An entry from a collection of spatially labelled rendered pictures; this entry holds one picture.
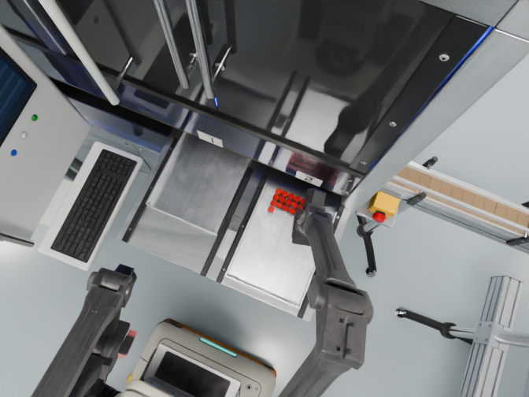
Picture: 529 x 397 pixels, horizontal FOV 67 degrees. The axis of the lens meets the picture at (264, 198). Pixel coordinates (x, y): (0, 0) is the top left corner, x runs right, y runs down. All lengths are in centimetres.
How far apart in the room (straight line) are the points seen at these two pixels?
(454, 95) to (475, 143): 204
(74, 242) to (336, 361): 108
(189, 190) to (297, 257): 44
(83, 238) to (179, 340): 71
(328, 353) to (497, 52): 50
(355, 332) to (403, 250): 169
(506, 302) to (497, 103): 140
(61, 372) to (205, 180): 83
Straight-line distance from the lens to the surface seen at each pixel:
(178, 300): 225
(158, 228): 140
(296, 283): 135
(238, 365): 196
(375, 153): 97
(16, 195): 146
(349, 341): 72
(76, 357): 80
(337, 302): 72
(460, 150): 270
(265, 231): 136
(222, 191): 139
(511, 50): 64
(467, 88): 71
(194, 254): 136
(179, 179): 143
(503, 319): 195
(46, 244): 160
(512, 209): 159
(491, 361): 193
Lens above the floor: 222
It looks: 75 degrees down
